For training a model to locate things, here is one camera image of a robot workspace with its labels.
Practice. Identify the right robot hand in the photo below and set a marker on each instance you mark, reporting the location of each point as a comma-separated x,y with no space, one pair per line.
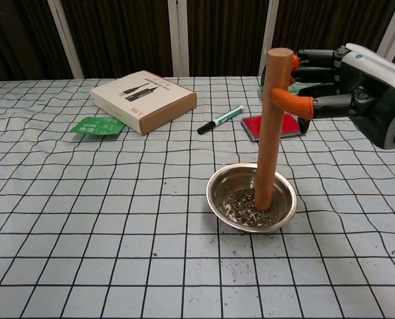
376,83

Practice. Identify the wooden stick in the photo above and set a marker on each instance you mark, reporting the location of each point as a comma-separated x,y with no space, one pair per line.
270,143

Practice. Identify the stainless steel bowl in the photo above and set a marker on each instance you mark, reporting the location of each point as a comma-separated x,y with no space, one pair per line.
223,182

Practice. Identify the green plastic spray bottle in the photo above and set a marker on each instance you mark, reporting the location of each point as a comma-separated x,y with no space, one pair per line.
296,89

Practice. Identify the red ink pad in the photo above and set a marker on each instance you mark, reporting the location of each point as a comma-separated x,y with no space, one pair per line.
250,128

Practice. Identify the green white marker pen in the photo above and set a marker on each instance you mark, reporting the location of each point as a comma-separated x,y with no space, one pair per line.
222,119

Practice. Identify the crushed nuts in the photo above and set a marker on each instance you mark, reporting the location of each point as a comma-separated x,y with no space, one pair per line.
242,209

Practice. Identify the white cardboard box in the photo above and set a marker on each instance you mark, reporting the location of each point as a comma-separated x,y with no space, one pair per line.
140,99

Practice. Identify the dark pleated curtain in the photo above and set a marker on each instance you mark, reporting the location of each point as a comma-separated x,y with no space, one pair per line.
124,33

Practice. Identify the green packet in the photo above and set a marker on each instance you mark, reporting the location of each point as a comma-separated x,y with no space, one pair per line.
96,126

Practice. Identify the checkered tablecloth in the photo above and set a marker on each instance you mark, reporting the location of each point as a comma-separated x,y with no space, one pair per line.
84,199

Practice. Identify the white metal frame post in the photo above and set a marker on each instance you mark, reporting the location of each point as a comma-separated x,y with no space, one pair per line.
394,26
64,36
269,26
178,33

